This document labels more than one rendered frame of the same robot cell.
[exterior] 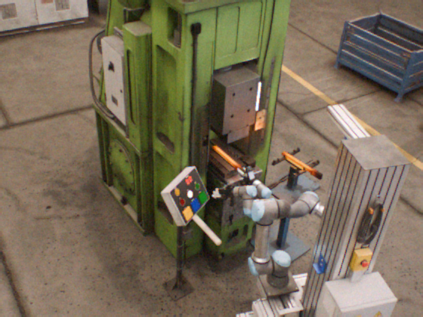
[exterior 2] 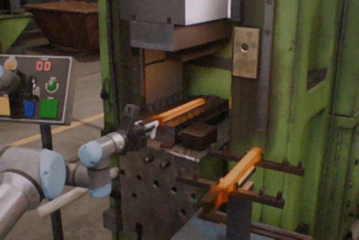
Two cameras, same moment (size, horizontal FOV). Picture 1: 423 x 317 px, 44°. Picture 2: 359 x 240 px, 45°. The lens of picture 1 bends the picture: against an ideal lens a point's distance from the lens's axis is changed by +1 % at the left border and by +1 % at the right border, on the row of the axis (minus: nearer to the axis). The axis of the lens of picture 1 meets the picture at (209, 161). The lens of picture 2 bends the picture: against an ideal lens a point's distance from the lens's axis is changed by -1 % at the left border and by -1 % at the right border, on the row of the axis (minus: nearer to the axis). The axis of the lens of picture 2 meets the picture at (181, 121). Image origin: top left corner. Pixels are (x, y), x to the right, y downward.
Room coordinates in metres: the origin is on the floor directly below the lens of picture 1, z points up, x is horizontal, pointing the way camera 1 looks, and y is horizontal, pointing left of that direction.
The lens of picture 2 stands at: (2.78, -1.73, 1.55)
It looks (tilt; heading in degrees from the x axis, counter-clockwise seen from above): 20 degrees down; 72
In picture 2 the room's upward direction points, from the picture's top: straight up
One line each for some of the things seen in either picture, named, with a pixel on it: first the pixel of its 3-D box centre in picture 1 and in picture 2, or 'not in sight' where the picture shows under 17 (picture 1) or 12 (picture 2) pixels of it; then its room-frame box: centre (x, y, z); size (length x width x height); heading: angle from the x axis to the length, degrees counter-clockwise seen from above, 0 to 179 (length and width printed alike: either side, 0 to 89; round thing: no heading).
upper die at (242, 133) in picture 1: (221, 121); (184, 29); (3.34, -0.07, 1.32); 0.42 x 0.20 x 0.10; 37
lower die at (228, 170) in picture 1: (219, 158); (183, 115); (3.34, -0.07, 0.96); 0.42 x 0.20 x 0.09; 37
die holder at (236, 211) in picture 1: (221, 180); (195, 174); (3.38, -0.11, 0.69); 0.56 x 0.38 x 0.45; 37
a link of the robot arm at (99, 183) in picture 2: not in sight; (94, 178); (2.92, -0.41, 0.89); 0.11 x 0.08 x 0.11; 146
